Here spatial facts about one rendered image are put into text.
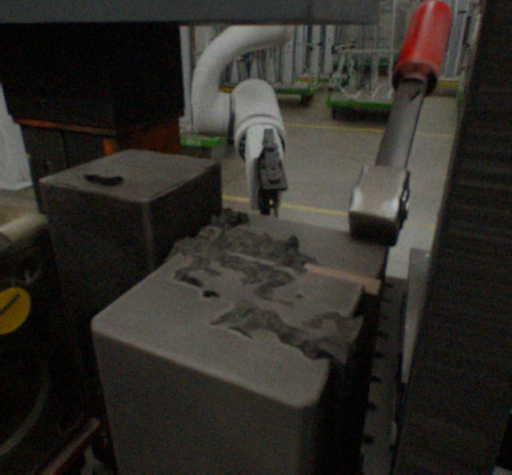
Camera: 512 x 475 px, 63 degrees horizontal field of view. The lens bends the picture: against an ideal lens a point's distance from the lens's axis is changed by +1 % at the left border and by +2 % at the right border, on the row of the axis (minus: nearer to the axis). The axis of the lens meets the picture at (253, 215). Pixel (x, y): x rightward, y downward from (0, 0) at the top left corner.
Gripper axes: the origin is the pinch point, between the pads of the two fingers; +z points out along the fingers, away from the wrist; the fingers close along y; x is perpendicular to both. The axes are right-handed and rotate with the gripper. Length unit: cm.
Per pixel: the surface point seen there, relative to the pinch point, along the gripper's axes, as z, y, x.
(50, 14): 17.2, 30.8, -14.5
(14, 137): -257, -143, -169
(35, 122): 13.5, 22.6, -19.1
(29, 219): 28.2, 26.9, -13.7
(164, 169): 27.9, 28.6, -8.4
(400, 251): -110, -140, 91
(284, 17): 23.5, 32.3, -3.5
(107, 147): 16.7, 22.4, -13.8
